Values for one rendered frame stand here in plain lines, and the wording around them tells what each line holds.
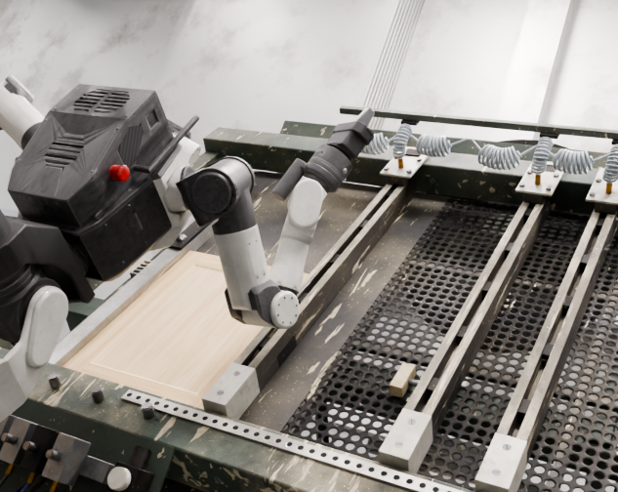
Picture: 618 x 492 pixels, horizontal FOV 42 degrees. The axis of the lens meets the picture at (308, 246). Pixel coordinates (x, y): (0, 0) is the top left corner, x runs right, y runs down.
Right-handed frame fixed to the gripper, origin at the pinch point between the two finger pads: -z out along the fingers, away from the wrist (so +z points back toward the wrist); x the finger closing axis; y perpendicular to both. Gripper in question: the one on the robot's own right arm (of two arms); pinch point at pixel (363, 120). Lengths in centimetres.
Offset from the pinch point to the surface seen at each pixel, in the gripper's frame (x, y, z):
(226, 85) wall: 469, 73, -151
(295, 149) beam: 82, 20, -13
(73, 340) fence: 45, -10, 77
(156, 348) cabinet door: 33, 5, 67
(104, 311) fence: 51, -6, 66
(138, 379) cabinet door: 25, 3, 75
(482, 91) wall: 330, 196, -238
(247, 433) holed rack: -9, 16, 71
